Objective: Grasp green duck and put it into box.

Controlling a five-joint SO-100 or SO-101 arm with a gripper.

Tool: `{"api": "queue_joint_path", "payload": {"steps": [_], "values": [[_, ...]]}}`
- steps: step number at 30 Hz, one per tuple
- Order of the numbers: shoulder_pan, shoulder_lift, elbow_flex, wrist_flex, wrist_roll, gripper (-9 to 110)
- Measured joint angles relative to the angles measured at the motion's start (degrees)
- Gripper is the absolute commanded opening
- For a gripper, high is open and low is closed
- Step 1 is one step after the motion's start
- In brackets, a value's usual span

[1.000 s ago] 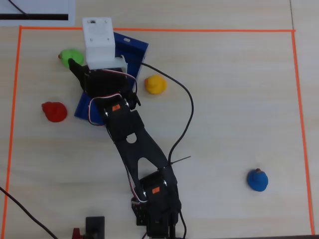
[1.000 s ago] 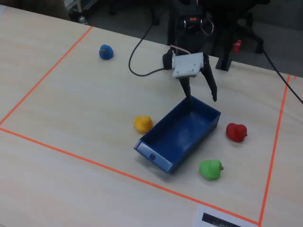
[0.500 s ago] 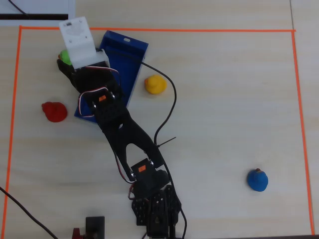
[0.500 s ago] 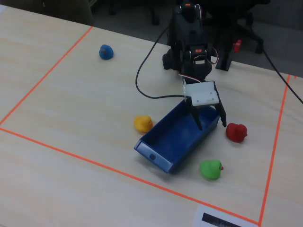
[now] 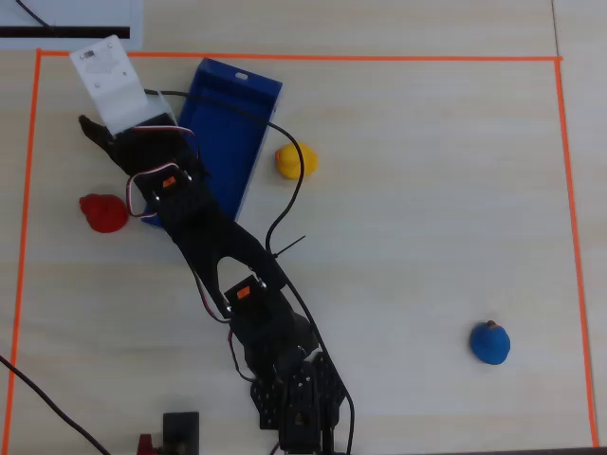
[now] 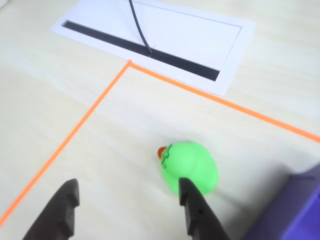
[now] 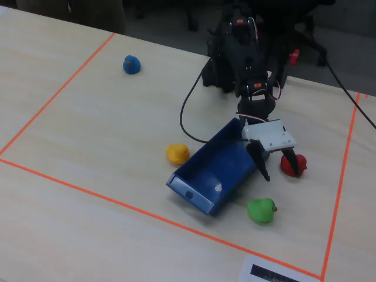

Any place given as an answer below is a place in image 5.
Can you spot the black table clamp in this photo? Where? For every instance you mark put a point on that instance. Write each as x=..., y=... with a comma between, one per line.
x=181, y=433

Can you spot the black zip tie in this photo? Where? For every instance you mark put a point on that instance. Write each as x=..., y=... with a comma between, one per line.
x=291, y=245

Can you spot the yellow rubber duck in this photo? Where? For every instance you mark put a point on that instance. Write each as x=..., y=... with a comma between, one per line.
x=287, y=162

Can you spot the blue rubber duck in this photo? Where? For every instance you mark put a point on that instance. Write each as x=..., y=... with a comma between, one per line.
x=491, y=343

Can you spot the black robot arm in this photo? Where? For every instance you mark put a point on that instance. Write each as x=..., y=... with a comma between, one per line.
x=237, y=246

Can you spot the white paper with black bar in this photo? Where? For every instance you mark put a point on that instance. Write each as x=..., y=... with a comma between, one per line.
x=57, y=40

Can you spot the orange tape line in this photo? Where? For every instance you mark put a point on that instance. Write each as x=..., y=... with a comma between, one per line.
x=571, y=227
x=332, y=57
x=23, y=227

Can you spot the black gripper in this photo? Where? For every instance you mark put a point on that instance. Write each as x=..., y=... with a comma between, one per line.
x=115, y=148

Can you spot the blue rectangular plastic box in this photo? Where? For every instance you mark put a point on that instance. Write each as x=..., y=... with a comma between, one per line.
x=227, y=142

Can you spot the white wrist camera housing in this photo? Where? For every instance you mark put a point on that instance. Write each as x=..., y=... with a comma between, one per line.
x=114, y=85

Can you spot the red rubber duck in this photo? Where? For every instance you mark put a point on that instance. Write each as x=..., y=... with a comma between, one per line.
x=105, y=213

